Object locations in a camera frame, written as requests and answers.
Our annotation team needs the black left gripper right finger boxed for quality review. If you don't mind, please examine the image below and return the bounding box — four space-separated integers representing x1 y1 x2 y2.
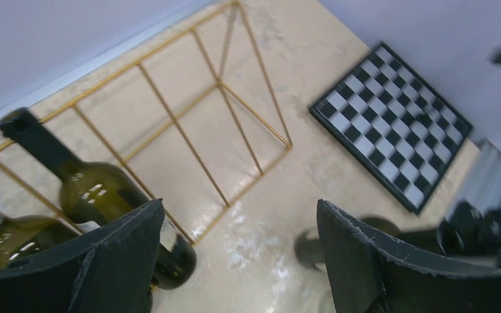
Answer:
316 200 501 312

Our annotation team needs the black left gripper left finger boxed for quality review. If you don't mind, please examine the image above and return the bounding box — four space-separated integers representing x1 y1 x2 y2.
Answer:
0 199 165 312

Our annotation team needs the dark brown bottle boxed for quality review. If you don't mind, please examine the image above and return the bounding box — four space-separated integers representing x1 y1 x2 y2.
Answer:
0 108 197 290

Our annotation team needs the green wine bottle silver neck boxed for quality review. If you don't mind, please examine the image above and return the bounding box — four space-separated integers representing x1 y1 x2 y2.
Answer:
0 213 78 270

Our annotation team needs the green bottle silver foil neck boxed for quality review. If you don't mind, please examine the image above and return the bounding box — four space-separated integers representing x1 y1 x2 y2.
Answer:
436 201 501 268

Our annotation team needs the black white chessboard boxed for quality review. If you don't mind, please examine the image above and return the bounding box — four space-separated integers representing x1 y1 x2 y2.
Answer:
309 42 474 215

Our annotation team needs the aluminium table edge rail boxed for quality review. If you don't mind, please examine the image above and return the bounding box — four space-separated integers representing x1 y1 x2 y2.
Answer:
446 140 501 219

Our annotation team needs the gold wire wine rack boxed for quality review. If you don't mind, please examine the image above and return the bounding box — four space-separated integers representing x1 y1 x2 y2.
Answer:
0 0 294 247

